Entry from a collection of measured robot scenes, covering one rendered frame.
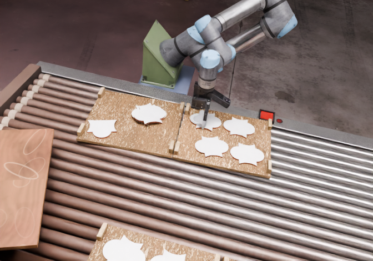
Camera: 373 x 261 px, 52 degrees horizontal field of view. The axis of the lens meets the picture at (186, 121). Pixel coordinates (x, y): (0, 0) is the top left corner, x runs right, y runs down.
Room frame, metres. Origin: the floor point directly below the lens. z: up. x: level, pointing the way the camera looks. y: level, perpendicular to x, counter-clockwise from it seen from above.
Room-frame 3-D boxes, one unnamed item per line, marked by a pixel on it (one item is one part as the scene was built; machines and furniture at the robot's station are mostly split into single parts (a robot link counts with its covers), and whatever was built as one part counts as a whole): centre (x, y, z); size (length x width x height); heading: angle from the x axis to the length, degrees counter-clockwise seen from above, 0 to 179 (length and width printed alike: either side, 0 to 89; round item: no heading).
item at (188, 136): (1.26, -0.18, 0.93); 0.41 x 0.35 x 0.02; 86
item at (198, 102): (1.35, -0.06, 1.08); 0.09 x 0.08 x 0.12; 86
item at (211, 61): (1.35, -0.06, 1.24); 0.09 x 0.08 x 0.11; 148
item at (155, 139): (1.29, 0.23, 0.93); 0.41 x 0.35 x 0.02; 87
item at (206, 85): (1.35, -0.06, 1.16); 0.08 x 0.08 x 0.05
